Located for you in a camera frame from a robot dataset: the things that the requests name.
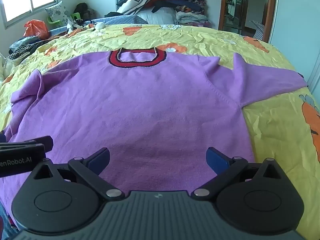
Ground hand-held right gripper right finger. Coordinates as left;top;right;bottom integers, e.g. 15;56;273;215
191;147;287;202

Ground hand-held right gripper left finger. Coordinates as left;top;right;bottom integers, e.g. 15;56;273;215
32;147;125;202

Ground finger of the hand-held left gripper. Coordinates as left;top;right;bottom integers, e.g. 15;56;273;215
0;135;54;153

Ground purple sweater with red collar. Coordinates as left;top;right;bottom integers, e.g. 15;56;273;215
0;47;308;205

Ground striped dark clothes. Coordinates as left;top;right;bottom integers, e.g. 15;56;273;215
8;36;43;61

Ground yellow floral bed sheet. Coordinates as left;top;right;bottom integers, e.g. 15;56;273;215
0;23;320;238

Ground white cloth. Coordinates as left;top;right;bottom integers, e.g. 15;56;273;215
0;52;14;78

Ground orange plastic bag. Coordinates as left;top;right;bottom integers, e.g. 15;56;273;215
23;19;50;39

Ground floral patterned cushion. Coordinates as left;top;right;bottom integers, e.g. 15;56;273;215
45;1;71;26

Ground checked fabric box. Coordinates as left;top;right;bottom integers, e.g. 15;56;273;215
249;20;266;40

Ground dark bag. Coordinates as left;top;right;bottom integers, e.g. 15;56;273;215
73;3;96;21

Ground blue quilt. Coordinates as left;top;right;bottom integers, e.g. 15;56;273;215
104;15;148;25

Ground white pillow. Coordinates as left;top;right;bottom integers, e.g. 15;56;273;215
137;7;177;25

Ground wooden door frame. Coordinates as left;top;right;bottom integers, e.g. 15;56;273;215
218;0;278;43

